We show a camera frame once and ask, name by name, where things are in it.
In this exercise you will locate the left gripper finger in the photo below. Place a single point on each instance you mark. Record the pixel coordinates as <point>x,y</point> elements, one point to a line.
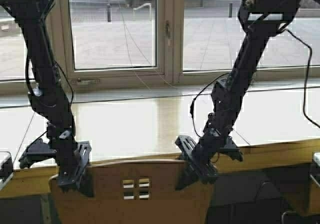
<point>207,174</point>
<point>82,185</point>

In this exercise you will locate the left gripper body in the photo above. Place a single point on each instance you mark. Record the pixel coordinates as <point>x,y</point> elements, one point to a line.
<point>72,157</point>

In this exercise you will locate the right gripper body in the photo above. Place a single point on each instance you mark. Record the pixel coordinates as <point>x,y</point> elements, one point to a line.
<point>199,154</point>

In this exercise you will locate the wooden chair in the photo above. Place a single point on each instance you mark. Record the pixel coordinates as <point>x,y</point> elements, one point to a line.
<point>248,198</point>
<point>134,192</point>

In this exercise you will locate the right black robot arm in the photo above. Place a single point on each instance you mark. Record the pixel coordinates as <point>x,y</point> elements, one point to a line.
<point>260,20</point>

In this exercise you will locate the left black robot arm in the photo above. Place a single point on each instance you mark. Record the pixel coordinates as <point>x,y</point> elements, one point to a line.
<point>49,100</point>

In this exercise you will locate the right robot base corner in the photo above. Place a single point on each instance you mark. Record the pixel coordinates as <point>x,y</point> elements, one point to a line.
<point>314,172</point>

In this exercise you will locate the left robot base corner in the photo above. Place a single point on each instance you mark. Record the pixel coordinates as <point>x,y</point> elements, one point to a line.
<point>6,168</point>

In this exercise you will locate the long wooden counter table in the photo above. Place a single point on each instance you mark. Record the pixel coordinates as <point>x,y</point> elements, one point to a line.
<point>271,131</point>

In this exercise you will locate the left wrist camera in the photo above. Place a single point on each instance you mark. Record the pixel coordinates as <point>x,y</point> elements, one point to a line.
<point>35,152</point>

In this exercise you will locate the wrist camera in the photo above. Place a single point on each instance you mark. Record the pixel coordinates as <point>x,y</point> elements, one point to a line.
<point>231,150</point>
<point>35,152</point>

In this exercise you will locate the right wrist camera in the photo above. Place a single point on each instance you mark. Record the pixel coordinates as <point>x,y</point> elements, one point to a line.
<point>231,150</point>

